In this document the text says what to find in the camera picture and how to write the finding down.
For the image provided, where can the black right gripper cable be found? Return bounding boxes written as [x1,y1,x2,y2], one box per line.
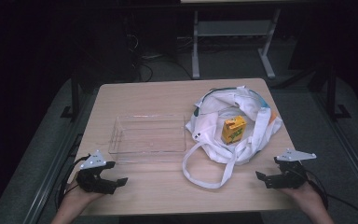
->
[304,169,358,222]

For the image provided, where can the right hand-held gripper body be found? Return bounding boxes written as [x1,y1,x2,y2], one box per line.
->
[275,148,318,189]

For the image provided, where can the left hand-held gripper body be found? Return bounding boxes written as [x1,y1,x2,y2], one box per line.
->
[75,149,117,195]

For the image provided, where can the black floor cables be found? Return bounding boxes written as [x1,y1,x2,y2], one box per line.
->
[130,32,194,83]

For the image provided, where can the black metal stand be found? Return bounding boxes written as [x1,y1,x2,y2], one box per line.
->
[60,76,82,121]
[324,63,352,121]

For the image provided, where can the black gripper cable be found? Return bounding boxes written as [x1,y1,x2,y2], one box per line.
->
[54,154,91,210]
[304,169,358,222]

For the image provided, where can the white metal table frame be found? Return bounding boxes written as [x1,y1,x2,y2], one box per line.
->
[190,8,282,80]

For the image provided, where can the yellow juice carton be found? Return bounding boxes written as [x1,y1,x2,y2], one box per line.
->
[220,115,248,146]

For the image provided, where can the white cloth tote bag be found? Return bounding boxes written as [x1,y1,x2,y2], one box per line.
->
[181,85,284,190]

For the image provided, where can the person's right hand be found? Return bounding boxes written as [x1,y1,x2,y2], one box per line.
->
[279,178,321,210]

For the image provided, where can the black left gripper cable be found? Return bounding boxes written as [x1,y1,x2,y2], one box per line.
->
[54,154,91,210]

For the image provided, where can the clear plastic tray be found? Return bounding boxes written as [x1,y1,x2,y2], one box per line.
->
[107,113,188,165]

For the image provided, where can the person's left hand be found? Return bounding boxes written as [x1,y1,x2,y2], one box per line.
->
[62,174,105,208]

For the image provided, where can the grey metal rail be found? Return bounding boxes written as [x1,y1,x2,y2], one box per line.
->
[310,91,358,202]
[21,92,102,224]

